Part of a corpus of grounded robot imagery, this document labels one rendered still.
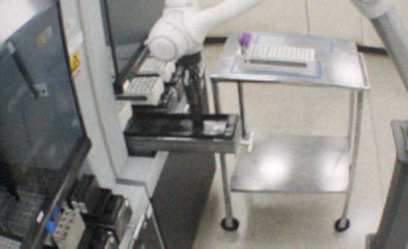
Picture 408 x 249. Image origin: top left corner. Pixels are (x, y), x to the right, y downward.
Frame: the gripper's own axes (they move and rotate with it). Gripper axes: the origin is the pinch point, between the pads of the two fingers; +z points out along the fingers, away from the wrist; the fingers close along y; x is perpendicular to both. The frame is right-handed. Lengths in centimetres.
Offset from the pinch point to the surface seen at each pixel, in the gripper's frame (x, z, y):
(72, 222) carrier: -19, -4, 59
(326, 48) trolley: 45, 2, -53
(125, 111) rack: -21.8, -1.7, 4.7
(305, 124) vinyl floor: 33, 85, -114
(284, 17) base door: 17, 56, -223
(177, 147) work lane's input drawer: -4.2, 6.8, 11.3
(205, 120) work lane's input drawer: 2.8, 3.9, 0.7
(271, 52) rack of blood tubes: 21.5, -3.8, -32.4
